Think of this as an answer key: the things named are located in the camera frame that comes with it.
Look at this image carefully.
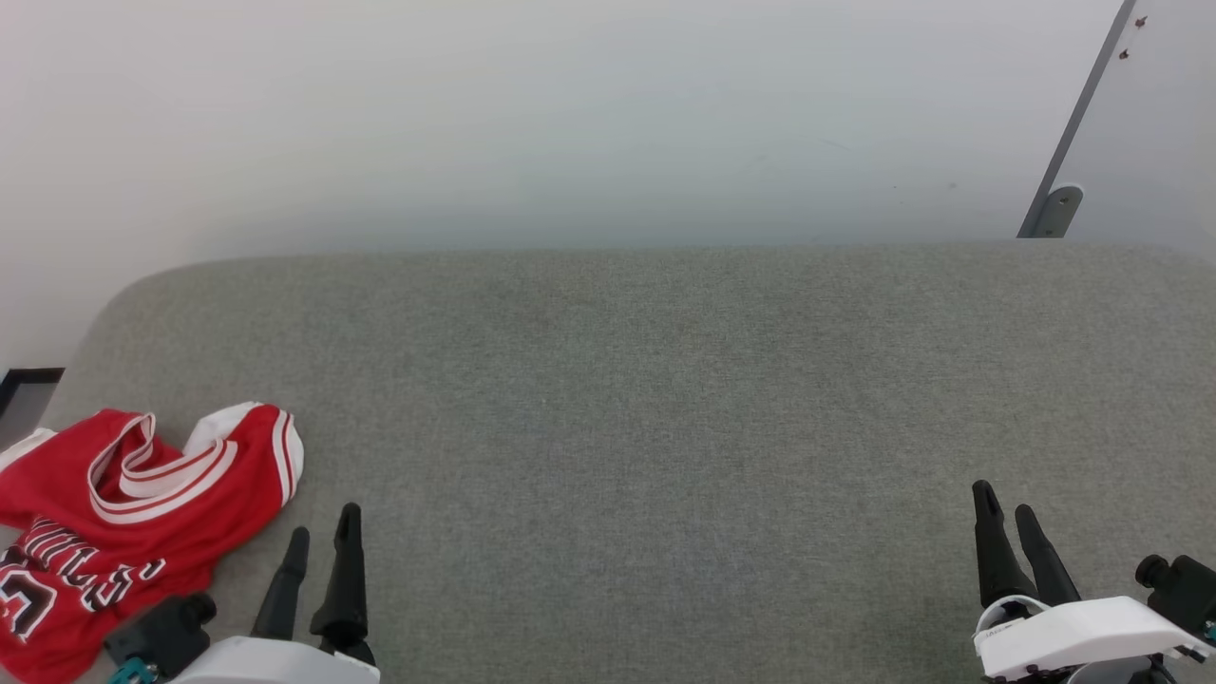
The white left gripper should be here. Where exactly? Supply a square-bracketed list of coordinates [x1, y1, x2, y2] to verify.
[171, 503, 382, 684]

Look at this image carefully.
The red Bulls basketball jersey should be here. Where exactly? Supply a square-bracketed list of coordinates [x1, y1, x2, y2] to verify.
[0, 402, 305, 684]

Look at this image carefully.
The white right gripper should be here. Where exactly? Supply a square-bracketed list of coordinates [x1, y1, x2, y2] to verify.
[971, 481, 1216, 684]

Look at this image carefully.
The grey metal wall bracket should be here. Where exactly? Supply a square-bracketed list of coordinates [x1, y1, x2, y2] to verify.
[1016, 0, 1139, 239]

